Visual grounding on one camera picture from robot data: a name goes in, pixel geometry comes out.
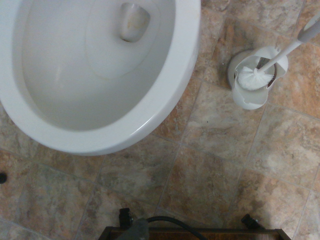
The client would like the black cable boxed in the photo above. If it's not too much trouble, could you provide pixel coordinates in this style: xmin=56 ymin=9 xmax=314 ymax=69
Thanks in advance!
xmin=146 ymin=216 xmax=208 ymax=240

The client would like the white toilet brush holder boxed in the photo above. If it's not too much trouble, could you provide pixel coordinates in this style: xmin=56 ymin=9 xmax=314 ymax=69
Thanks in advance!
xmin=226 ymin=45 xmax=288 ymax=111

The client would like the brown wooden table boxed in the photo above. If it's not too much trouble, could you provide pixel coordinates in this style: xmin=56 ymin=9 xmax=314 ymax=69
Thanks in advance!
xmin=98 ymin=226 xmax=292 ymax=240

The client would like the white toilet brush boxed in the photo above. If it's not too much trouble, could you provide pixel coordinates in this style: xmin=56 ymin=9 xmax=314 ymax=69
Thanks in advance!
xmin=236 ymin=16 xmax=320 ymax=91

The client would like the white ceramic toilet bowl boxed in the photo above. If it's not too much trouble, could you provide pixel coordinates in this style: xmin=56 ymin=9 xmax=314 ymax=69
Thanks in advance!
xmin=0 ymin=0 xmax=202 ymax=157

